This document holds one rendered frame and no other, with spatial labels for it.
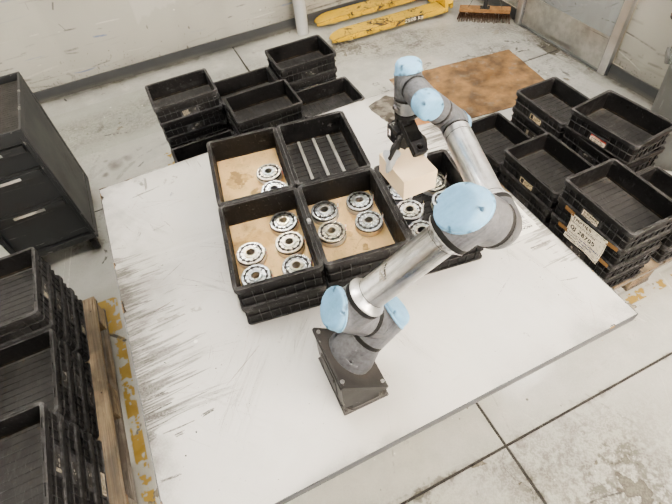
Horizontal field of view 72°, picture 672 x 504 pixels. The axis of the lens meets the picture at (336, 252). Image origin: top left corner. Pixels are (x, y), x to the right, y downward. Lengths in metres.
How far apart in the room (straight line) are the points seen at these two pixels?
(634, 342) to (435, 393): 1.38
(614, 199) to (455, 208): 1.59
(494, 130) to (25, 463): 2.85
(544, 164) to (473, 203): 1.81
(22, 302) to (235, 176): 1.10
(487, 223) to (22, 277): 2.12
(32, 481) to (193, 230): 1.04
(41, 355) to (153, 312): 0.70
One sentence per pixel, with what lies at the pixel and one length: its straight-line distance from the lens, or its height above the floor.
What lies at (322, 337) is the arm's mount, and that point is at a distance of 1.39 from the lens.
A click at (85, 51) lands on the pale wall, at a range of 4.73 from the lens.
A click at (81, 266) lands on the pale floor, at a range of 3.19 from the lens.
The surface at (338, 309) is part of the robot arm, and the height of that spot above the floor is 1.12.
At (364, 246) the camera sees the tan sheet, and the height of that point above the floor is 0.83.
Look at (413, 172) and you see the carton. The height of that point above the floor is 1.12.
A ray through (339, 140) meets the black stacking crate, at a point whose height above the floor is 0.83.
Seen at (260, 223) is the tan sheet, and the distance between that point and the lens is 1.79.
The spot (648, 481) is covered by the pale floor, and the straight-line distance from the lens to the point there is 2.42.
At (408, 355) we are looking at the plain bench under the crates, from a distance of 1.57.
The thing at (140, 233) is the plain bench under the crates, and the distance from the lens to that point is 2.13.
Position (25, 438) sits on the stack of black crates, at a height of 0.49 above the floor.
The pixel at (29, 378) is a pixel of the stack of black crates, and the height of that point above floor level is 0.38.
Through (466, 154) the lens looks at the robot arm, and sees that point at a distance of 1.26.
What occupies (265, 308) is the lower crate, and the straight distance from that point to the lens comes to 1.61.
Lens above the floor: 2.11
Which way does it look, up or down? 51 degrees down
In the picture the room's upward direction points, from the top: 7 degrees counter-clockwise
